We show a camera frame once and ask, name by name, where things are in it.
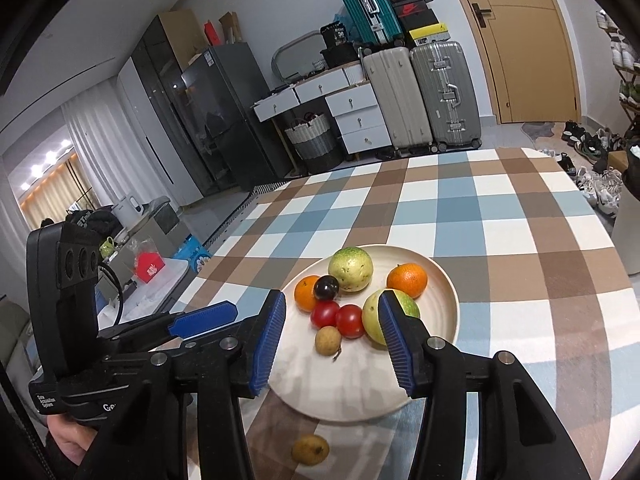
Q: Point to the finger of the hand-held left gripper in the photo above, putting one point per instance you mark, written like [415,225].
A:
[135,335]
[205,319]

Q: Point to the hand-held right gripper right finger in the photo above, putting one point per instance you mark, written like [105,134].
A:
[395,345]

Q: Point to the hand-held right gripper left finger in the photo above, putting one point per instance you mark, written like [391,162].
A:
[267,340]

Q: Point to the red tomato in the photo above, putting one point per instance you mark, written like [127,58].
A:
[349,321]
[325,314]

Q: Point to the small orange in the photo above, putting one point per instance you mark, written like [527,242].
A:
[304,296]

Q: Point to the brown longan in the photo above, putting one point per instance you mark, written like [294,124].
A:
[328,341]
[310,450]

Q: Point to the cream round plate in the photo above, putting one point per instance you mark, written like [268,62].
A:
[350,390]

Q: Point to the large orange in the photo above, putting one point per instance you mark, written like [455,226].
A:
[407,280]

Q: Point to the dark purple plum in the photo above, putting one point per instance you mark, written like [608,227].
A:
[326,288]

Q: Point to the person's left hand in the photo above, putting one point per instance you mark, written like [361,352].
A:
[70,437]

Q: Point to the green yellow guava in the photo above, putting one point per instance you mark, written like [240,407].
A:
[372,317]

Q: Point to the blue printed box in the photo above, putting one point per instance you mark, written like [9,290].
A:
[192,255]

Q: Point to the green mug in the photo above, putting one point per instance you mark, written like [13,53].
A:
[106,248]

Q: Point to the black jacket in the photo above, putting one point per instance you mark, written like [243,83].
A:
[92,221]

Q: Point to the grey box appliance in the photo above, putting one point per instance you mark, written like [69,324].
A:
[165,216]

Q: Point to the white electric kettle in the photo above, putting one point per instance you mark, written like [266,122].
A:
[131,210]

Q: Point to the golden curtain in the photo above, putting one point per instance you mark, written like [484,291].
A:
[50,190]

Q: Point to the checked tablecloth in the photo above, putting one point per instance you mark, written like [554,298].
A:
[500,260]

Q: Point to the white sheer curtain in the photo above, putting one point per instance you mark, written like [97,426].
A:
[95,160]

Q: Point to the woven laundry basket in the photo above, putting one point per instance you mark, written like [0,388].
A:
[312,144]

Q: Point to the dark grey refrigerator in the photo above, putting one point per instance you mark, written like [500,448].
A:
[225,110]

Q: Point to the black glass cabinet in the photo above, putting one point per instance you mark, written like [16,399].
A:
[160,100]

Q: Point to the white drawer desk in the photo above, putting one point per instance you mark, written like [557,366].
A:
[360,120]

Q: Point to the beige suitcase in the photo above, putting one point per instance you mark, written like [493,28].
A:
[397,100]

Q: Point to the silver suitcase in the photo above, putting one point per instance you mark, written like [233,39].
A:
[445,95]

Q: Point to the white trash bin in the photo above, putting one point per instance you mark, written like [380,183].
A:
[626,235]

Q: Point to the grey doormat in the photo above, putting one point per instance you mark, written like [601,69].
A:
[537,130]

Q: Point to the pile of shoes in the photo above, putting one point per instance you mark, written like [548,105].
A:
[590,170]

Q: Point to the oval framed mirror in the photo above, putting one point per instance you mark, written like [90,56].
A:
[292,57]

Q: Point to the large cardboard box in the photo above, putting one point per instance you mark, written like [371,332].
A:
[182,35]

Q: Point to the red paper bag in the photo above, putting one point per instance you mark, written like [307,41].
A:
[211,33]

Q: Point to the brown cardboard piece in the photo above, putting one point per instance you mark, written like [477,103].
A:
[230,27]

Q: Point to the black trash bag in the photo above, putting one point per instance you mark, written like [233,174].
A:
[632,170]

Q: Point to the yellow black shoe box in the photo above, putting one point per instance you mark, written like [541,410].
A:
[429,36]

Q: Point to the wooden door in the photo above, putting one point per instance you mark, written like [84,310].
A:
[520,50]

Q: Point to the red black shoe box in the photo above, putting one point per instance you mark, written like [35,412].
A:
[414,10]

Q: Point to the teal suitcase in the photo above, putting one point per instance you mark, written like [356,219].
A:
[367,7]

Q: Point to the shoe rack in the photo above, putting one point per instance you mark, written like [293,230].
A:
[625,70]

